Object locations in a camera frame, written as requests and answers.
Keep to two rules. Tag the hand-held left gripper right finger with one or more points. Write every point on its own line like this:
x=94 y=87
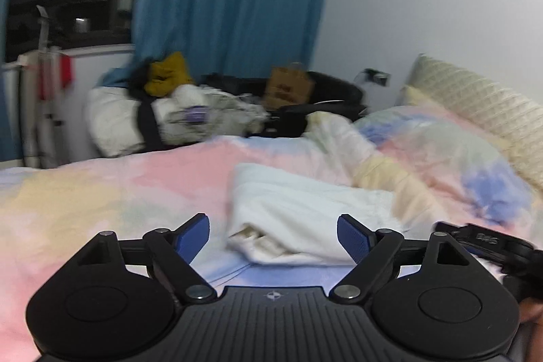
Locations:
x=354 y=237

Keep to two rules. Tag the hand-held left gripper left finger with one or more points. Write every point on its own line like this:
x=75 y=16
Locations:
x=193 y=237

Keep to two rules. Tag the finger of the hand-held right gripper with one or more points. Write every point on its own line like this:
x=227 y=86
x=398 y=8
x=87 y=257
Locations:
x=452 y=229

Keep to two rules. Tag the white sweater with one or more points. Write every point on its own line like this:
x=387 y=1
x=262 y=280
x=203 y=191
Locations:
x=305 y=209

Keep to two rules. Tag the pile of pale clothes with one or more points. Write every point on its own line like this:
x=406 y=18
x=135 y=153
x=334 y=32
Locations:
x=220 y=111

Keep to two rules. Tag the person's right hand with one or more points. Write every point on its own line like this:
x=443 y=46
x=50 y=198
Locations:
x=531 y=310

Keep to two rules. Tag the pastel tie-dye duvet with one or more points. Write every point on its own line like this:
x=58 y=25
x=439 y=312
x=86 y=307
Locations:
x=424 y=150

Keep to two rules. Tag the pastel tie-dye bed sheet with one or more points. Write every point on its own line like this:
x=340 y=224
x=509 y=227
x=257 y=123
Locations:
x=106 y=192

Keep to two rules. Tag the black garment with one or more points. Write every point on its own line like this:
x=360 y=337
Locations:
x=146 y=124

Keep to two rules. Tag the white pillow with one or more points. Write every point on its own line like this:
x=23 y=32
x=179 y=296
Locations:
x=110 y=120

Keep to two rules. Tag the black chair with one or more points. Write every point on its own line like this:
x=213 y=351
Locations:
x=335 y=90

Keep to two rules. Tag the mustard yellow garment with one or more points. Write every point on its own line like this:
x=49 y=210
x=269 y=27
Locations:
x=169 y=75

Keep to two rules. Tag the brown paper bag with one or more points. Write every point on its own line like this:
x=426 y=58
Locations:
x=286 y=88

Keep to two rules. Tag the red cloth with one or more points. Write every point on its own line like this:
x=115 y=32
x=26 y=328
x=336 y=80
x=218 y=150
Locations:
x=67 y=71

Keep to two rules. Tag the silver tripod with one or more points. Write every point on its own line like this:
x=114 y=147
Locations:
x=42 y=90

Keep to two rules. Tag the wall socket with charger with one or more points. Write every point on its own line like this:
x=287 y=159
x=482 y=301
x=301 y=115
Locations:
x=379 y=78

